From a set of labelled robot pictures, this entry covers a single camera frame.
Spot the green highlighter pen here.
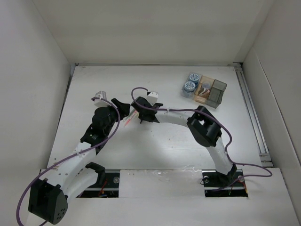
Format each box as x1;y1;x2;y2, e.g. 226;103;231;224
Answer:
128;110;136;119

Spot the pink highlighter pen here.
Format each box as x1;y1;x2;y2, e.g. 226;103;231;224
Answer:
124;111;139;127

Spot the clear jar of paper clips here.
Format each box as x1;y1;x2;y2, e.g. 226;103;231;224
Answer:
202;81;212;89

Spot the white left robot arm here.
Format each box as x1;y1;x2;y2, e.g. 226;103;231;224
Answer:
28;97;130;225

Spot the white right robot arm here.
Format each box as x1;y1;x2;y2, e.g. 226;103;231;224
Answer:
131;97;237;186

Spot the clear plastic bin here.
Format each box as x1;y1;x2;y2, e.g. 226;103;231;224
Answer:
182;72;203;98

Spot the grey plastic bin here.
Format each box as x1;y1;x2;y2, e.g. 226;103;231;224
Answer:
206;80;227;109

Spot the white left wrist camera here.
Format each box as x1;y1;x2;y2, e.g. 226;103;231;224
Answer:
91;91;108;107

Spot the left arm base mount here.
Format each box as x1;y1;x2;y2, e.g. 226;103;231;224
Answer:
77;169;120;198

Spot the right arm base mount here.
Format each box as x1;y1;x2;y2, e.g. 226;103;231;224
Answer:
200;169;248;198

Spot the aluminium rail on right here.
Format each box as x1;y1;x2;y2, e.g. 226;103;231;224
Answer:
234;64;274;168

